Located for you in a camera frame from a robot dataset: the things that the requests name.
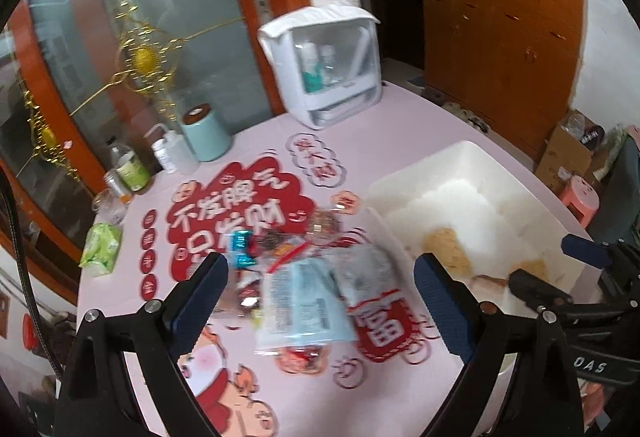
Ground green tissue pack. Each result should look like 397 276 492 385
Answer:
78 223 122 275

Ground small silver capped jar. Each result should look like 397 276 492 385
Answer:
103 170 134 205

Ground red cookie snack packet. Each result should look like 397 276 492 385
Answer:
215 268 264 317

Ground pink plastic stool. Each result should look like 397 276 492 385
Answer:
560 175 600 228

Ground gold door ornament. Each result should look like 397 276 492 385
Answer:
70 1 243 123

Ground clear bottle green label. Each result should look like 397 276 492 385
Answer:
107 136 152 194

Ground white cosmetic organizer box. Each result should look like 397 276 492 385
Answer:
257 1 382 131

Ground dark snack red strip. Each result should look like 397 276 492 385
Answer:
255 229 310 273

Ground small white pill bottle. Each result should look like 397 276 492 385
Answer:
151 138 177 174

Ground clear glass cup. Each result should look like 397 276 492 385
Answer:
92 189 127 225

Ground orange wooden cabinet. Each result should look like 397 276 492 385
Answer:
423 0 585 160

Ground white plastic storage bin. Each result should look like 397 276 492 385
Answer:
366 142 600 316

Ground white squeeze wash bottle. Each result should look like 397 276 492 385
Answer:
144 123 200 175

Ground cardboard box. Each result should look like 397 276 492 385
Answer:
535 110 605 196

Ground light blue cylindrical canister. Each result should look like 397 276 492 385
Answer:
181 102 232 162

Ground black cable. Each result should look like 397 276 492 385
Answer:
0 163 65 381

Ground light blue snack bag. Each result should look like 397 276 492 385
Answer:
256 256 357 355

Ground clear nut snack packet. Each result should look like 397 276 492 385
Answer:
306 209 342 245

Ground pink printed table mat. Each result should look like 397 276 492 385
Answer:
75 80 601 437

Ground blue foil snack packet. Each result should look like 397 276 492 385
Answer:
228 229 256 269

